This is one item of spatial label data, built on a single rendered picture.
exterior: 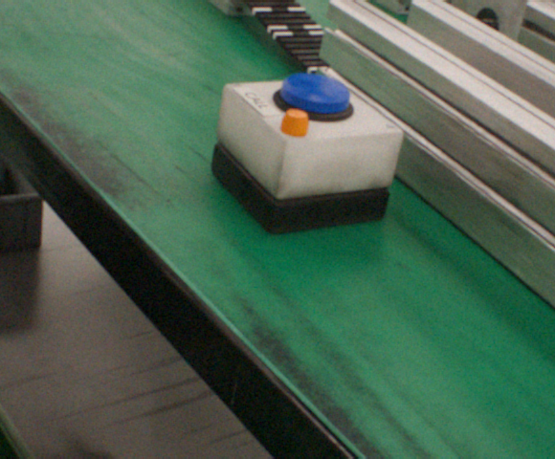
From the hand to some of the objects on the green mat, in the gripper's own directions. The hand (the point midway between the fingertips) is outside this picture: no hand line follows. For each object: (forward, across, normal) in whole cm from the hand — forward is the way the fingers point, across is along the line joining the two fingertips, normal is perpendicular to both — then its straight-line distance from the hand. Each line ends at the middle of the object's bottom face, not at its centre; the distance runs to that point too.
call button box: (+3, +12, +31) cm, 33 cm away
